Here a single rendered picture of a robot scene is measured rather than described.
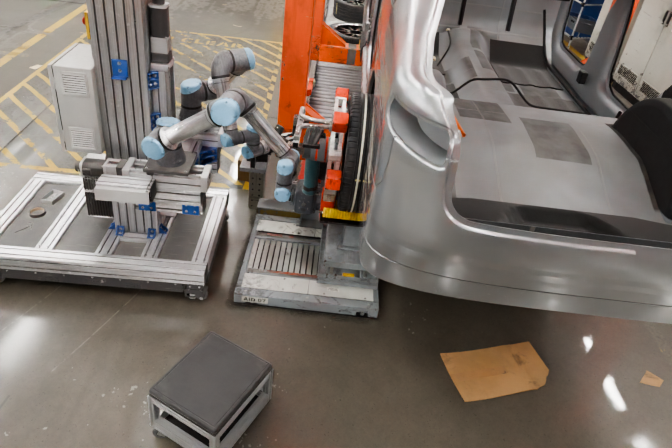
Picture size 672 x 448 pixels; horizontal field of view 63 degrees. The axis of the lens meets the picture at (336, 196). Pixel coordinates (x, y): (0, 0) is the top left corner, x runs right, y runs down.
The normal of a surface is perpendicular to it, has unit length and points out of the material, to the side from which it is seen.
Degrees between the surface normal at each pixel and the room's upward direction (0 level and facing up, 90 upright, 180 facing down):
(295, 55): 90
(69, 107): 90
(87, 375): 0
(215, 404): 0
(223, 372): 0
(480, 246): 96
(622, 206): 19
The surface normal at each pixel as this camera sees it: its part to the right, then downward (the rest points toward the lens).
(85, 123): 0.00, 0.55
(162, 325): 0.11, -0.83
